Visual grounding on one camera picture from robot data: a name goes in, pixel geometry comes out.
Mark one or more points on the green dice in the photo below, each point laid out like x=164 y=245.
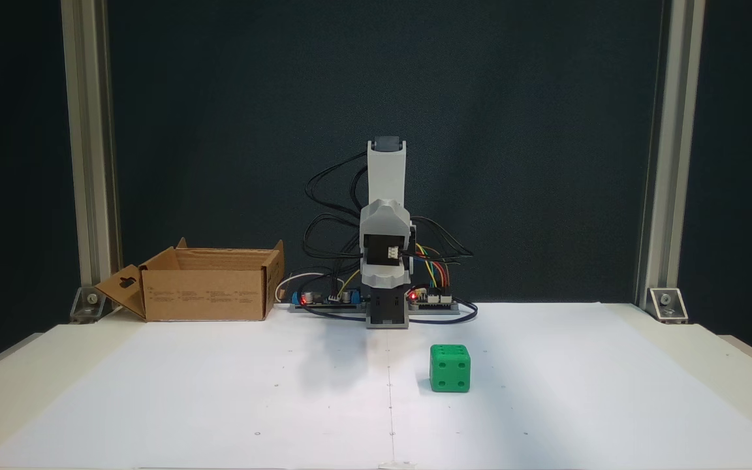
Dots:
x=450 y=372

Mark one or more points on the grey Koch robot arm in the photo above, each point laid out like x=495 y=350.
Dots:
x=387 y=176

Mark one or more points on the blue circuit board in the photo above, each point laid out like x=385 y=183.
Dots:
x=314 y=299

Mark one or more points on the brown cardboard box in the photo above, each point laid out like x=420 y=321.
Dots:
x=206 y=294

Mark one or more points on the metal corner bracket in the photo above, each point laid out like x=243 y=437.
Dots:
x=89 y=303
x=666 y=303

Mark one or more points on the aluminium frame post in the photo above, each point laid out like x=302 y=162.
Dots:
x=673 y=163
x=89 y=163

